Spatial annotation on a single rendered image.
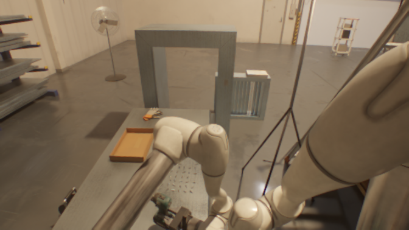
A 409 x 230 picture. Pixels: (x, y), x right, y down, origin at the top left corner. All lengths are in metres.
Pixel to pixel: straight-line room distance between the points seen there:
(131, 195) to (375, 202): 0.64
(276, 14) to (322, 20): 2.28
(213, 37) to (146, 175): 1.92
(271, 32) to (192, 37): 8.27
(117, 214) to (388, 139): 0.69
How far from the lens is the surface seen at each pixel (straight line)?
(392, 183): 0.49
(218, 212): 1.20
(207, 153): 0.73
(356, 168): 0.31
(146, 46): 2.60
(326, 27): 11.48
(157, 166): 0.76
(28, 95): 5.09
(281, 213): 0.75
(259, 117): 3.66
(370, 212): 0.55
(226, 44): 2.43
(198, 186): 1.62
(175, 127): 0.79
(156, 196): 1.20
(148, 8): 10.79
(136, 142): 2.09
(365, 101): 0.27
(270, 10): 10.39
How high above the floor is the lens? 1.89
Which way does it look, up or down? 27 degrees down
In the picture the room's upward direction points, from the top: 1 degrees clockwise
